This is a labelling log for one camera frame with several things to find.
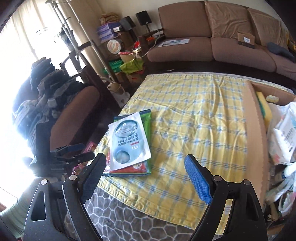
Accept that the yellow plaid table cloth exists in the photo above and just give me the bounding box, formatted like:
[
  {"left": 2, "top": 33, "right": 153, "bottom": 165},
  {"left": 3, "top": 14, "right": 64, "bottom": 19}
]
[{"left": 93, "top": 73, "right": 295, "bottom": 236}]

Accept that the silver face mask pouch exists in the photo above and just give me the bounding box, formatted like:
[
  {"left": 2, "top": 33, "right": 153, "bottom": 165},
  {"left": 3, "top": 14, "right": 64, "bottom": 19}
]
[{"left": 108, "top": 112, "right": 152, "bottom": 171}]

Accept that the dark wooden chair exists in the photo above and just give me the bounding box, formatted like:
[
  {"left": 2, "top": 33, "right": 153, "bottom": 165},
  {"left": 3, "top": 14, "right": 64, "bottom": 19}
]
[{"left": 60, "top": 40, "right": 121, "bottom": 115}]

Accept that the small cardboard parcel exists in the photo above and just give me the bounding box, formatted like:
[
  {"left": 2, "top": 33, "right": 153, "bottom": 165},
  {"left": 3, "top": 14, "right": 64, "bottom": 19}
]
[{"left": 237, "top": 31, "right": 255, "bottom": 49}]

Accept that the round cookie tin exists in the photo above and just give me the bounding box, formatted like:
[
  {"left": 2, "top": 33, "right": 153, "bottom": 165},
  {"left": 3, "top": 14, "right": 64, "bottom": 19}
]
[{"left": 107, "top": 39, "right": 123, "bottom": 54}]

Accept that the black speaker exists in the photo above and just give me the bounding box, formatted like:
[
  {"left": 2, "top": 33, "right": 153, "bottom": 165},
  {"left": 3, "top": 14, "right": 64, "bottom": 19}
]
[{"left": 135, "top": 11, "right": 152, "bottom": 26}]

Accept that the paper sheet on sofa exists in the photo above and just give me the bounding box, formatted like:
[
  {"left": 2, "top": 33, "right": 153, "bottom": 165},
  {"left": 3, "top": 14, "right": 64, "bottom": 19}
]
[{"left": 158, "top": 39, "right": 190, "bottom": 47}]

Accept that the brown fabric sofa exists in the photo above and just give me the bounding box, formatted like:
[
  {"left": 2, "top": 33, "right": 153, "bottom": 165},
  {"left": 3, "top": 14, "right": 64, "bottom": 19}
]
[{"left": 147, "top": 1, "right": 295, "bottom": 80}]

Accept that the white wet wipes pouch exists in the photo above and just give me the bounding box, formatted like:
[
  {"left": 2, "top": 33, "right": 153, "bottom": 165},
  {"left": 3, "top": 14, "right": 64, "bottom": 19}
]
[{"left": 268, "top": 101, "right": 295, "bottom": 165}]

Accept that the brown cardboard box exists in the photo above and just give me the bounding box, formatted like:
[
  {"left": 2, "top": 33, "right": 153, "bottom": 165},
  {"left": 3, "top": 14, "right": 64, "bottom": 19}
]
[{"left": 242, "top": 81, "right": 295, "bottom": 207}]

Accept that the green snack packet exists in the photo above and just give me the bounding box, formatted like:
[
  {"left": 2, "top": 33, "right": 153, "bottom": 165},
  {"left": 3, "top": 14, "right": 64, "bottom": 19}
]
[{"left": 103, "top": 109, "right": 152, "bottom": 177}]

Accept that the dark blue neck pillow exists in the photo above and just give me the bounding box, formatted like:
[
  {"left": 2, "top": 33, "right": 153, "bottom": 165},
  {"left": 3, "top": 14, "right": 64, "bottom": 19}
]
[{"left": 267, "top": 42, "right": 295, "bottom": 63}]

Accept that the lime green bag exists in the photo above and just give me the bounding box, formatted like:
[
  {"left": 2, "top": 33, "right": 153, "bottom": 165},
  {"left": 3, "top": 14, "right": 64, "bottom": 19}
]
[{"left": 120, "top": 58, "right": 144, "bottom": 75}]

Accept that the yellow green sponge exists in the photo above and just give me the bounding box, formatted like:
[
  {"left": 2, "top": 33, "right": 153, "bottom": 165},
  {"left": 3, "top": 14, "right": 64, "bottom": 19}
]
[{"left": 256, "top": 91, "right": 273, "bottom": 131}]

